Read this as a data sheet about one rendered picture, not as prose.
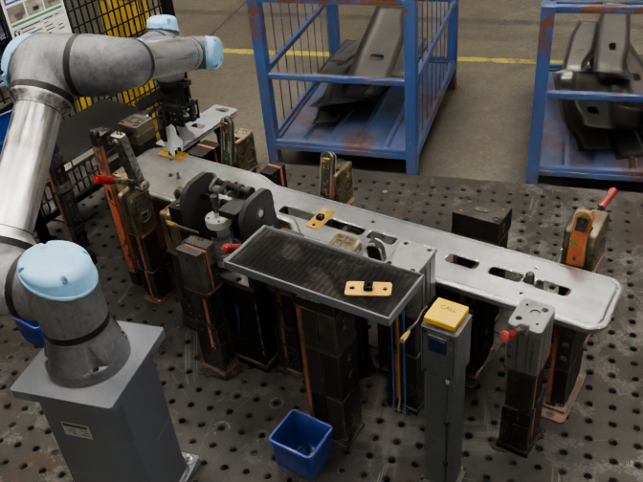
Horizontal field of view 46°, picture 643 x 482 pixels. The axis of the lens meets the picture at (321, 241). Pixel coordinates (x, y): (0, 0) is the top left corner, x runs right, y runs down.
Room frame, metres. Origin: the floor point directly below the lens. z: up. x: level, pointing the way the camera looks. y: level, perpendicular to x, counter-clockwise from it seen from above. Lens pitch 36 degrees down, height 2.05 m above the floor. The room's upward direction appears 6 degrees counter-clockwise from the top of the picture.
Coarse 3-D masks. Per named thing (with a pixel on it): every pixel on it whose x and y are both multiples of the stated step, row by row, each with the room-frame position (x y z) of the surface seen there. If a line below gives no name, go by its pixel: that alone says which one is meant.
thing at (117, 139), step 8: (128, 128) 1.70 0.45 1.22; (112, 136) 1.68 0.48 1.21; (120, 136) 1.67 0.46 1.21; (128, 136) 1.70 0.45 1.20; (112, 144) 1.66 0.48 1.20; (120, 144) 1.67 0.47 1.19; (128, 144) 1.68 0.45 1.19; (120, 152) 1.68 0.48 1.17; (128, 152) 1.67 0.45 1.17; (128, 160) 1.67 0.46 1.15; (136, 160) 1.69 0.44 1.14; (128, 168) 1.68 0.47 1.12; (136, 168) 1.68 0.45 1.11; (128, 176) 1.69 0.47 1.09; (136, 176) 1.68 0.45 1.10
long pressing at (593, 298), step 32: (160, 160) 1.92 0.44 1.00; (192, 160) 1.90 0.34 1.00; (160, 192) 1.74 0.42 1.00; (288, 192) 1.68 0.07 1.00; (288, 224) 1.54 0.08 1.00; (352, 224) 1.50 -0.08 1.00; (384, 224) 1.49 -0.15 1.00; (416, 224) 1.48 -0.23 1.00; (480, 256) 1.33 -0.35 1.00; (512, 256) 1.32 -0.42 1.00; (448, 288) 1.24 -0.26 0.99; (480, 288) 1.22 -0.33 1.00; (512, 288) 1.21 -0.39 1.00; (576, 288) 1.19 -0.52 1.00; (608, 288) 1.18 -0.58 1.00; (576, 320) 1.09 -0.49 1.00; (608, 320) 1.09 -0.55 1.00
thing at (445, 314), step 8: (432, 304) 1.00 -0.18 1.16; (440, 304) 1.00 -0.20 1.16; (448, 304) 1.00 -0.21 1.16; (456, 304) 1.00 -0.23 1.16; (432, 312) 0.98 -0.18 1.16; (440, 312) 0.98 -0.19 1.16; (448, 312) 0.98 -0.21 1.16; (456, 312) 0.98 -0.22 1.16; (464, 312) 0.97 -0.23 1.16; (424, 320) 0.97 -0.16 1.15; (432, 320) 0.96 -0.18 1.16; (440, 320) 0.96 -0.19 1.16; (448, 320) 0.96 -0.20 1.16; (456, 320) 0.95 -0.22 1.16; (448, 328) 0.95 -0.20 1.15; (456, 328) 0.94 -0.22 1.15
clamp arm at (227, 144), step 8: (224, 120) 1.91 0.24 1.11; (232, 120) 1.91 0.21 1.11; (224, 128) 1.90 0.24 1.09; (232, 128) 1.90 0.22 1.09; (224, 136) 1.91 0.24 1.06; (232, 136) 1.90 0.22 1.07; (224, 144) 1.90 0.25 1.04; (232, 144) 1.89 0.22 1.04; (224, 152) 1.90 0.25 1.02; (232, 152) 1.89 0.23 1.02; (224, 160) 1.90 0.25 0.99; (232, 160) 1.89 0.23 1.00
